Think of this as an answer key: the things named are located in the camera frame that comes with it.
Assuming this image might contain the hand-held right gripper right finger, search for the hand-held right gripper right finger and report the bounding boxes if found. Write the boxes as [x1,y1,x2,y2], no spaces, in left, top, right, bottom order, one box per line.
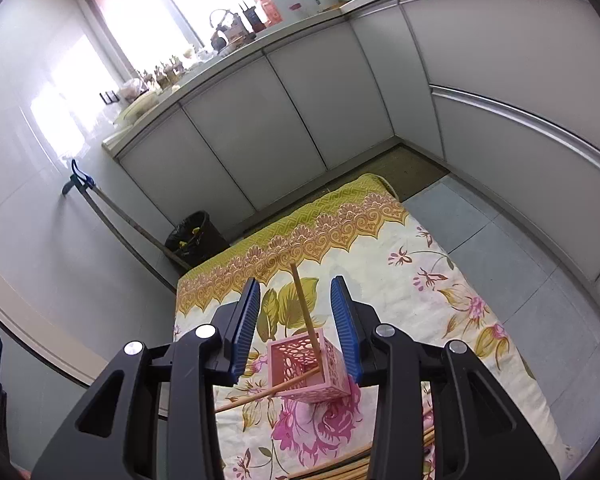
[330,275,561,480]

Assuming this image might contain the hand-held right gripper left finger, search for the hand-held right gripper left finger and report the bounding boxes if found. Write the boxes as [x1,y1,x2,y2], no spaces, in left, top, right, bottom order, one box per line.
[32,277,262,480]

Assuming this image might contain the pink perforated utensil holder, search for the pink perforated utensil holder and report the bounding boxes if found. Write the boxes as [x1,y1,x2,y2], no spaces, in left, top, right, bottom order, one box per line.
[267,331,353,405]

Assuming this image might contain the black trash bin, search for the black trash bin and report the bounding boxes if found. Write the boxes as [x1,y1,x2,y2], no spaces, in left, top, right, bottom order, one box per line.
[166,210,227,268]

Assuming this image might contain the floral printed blanket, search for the floral printed blanket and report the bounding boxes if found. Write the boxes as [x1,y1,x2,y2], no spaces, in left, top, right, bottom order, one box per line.
[172,172,566,480]

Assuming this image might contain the olive floor mat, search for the olive floor mat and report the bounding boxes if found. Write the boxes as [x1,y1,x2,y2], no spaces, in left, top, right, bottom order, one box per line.
[242,142,451,241]

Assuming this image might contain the white kitchen counter cabinets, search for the white kitchen counter cabinets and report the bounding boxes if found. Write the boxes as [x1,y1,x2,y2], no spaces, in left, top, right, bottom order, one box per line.
[102,0,600,286]

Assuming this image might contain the white plastic bag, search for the white plastic bag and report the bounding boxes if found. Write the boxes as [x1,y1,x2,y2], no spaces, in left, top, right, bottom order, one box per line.
[117,79,147,101]

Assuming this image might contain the row of small bottles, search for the row of small bottles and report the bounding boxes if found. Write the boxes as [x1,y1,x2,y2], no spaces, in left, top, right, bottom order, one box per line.
[137,57,186,88]

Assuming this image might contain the black router with antennas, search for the black router with antennas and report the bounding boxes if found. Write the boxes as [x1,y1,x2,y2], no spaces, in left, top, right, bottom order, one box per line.
[239,4,261,33]

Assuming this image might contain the kitchen window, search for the kitchen window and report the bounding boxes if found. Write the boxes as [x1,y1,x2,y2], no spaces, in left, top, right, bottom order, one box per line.
[80,0,251,91]

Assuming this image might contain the wooden broom handle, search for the wooden broom handle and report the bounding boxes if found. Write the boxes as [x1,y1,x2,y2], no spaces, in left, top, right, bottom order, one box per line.
[96,186,192,272]

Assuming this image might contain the grey mop handle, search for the grey mop handle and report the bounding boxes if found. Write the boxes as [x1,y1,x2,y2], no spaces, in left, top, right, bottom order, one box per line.
[61,174,177,292]

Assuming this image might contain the basket with arched handle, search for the basket with arched handle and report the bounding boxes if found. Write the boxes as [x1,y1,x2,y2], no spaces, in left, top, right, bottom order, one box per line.
[209,8,246,45]

